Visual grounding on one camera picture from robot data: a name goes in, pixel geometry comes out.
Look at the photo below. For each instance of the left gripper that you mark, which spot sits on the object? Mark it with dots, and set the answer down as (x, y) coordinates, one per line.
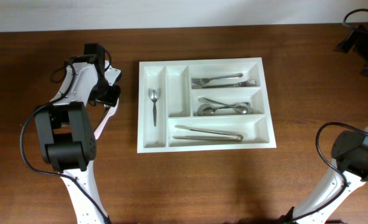
(110, 100)

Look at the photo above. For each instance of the small metal teaspoon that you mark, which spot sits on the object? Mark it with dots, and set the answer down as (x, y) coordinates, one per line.
(104, 117)
(154, 97)

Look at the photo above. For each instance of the metal fork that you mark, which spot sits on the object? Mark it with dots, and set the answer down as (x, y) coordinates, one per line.
(204, 81)

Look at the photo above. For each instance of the large metal spoon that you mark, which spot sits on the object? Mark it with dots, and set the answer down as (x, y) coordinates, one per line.
(207, 109)

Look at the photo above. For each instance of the metal fork crosswise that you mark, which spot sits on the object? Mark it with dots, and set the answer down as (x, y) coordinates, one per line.
(247, 83)

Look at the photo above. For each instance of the metal tongs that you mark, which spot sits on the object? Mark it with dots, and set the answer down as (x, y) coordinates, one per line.
(213, 135)

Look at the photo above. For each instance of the metal spoon bowl down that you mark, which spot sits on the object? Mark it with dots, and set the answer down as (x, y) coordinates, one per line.
(214, 103)

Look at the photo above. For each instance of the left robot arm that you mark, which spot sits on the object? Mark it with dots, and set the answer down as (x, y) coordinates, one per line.
(70, 124)

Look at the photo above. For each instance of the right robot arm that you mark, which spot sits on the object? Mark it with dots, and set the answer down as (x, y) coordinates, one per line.
(348, 168)

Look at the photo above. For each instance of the pink plastic knife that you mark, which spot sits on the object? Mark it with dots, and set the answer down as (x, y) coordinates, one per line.
(108, 113)

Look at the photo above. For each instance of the white plastic cutlery tray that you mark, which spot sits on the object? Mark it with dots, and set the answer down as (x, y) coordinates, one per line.
(178, 103)

